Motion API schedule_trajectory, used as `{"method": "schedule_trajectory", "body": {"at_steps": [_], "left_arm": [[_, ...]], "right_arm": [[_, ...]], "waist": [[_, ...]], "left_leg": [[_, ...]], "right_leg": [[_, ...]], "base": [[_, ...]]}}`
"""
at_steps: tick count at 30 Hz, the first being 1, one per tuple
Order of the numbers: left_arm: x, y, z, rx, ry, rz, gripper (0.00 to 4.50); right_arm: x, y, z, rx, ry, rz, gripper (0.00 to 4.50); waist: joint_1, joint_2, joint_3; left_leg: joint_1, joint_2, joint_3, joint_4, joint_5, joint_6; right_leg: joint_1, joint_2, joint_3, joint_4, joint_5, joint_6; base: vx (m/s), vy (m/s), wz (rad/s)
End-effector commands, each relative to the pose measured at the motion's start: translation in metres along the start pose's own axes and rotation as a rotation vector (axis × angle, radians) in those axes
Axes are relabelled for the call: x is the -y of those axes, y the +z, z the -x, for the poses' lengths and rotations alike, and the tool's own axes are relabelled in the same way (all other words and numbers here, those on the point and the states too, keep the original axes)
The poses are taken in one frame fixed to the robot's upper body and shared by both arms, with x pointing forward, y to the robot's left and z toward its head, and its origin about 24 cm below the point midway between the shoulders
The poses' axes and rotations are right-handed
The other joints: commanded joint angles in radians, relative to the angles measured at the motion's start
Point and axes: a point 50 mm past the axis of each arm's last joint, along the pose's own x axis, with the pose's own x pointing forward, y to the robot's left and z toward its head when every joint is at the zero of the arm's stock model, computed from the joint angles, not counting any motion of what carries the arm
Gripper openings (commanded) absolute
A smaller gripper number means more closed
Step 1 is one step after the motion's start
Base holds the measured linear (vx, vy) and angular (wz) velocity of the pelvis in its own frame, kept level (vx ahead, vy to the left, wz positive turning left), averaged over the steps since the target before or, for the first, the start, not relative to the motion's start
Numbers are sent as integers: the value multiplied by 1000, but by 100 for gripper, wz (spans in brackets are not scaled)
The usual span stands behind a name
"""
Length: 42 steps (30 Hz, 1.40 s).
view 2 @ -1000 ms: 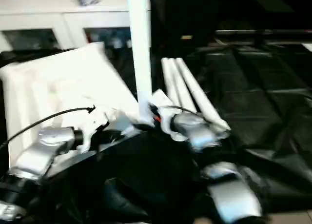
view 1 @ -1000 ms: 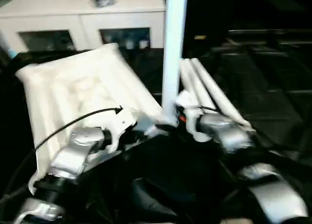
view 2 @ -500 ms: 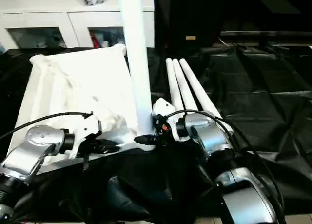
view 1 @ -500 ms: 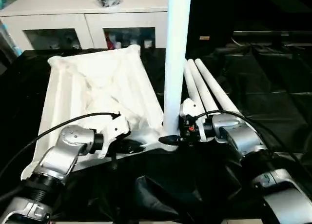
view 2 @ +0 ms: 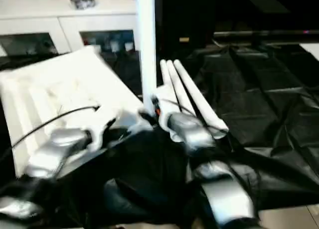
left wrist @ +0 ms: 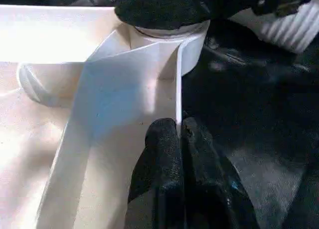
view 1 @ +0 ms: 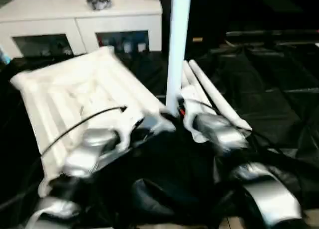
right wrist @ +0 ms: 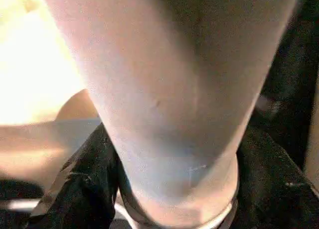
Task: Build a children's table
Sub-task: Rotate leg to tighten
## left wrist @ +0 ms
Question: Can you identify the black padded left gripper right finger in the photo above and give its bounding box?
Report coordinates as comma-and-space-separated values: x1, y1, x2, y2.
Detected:
180, 116, 260, 229

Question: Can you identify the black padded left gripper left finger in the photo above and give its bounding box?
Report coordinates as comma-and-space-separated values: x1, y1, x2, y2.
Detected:
124, 118, 185, 229

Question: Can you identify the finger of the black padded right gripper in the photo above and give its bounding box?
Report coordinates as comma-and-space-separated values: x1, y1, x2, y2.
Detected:
114, 0, 212, 30

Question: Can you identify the white plastic table leg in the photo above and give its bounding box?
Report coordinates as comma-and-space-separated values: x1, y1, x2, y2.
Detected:
256, 0, 319, 54
134, 20, 209, 39

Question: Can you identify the white plastic table top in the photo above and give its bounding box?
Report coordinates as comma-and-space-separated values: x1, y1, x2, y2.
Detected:
0, 4, 209, 229

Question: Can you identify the black work mat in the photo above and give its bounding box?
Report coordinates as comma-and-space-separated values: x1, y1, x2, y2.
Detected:
0, 0, 319, 229

